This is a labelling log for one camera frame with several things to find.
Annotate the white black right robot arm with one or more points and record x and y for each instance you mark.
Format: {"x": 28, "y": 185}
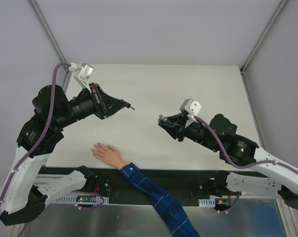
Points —
{"x": 279, "y": 180}

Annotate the aluminium frame post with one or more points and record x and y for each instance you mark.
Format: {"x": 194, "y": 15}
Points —
{"x": 47, "y": 30}
{"x": 281, "y": 6}

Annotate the white slotted cable duct right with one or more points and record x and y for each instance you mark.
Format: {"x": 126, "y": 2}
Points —
{"x": 207, "y": 202}

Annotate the white slotted cable duct left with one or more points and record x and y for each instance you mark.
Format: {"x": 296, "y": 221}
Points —
{"x": 81, "y": 199}

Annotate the blue plaid sleeve forearm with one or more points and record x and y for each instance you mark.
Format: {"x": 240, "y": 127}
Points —
{"x": 167, "y": 206}

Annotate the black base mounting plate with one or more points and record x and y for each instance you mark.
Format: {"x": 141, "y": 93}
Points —
{"x": 186, "y": 186}

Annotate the person's bare hand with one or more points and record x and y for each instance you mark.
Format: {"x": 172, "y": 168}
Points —
{"x": 109, "y": 155}

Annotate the nail polish bottle glass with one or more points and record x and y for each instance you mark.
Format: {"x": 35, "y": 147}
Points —
{"x": 163, "y": 119}

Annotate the white slotted cable duct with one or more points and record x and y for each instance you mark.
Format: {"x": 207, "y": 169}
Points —
{"x": 81, "y": 199}
{"x": 207, "y": 202}

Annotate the black nail polish brush cap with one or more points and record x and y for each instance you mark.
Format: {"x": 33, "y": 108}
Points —
{"x": 130, "y": 107}

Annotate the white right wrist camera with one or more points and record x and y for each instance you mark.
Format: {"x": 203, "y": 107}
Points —
{"x": 190, "y": 109}

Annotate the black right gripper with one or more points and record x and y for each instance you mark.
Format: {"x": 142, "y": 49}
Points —
{"x": 181, "y": 128}

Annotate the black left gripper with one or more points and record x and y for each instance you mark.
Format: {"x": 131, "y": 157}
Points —
{"x": 98, "y": 100}

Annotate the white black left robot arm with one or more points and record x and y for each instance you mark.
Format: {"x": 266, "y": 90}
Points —
{"x": 21, "y": 201}

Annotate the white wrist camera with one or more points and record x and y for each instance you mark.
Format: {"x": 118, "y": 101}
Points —
{"x": 190, "y": 109}
{"x": 81, "y": 73}

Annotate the aluminium frame post left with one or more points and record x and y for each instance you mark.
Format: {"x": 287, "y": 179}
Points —
{"x": 47, "y": 30}

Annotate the aluminium frame post right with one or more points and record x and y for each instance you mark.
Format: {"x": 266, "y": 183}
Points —
{"x": 281, "y": 6}

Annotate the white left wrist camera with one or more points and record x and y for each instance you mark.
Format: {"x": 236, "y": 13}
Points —
{"x": 81, "y": 73}

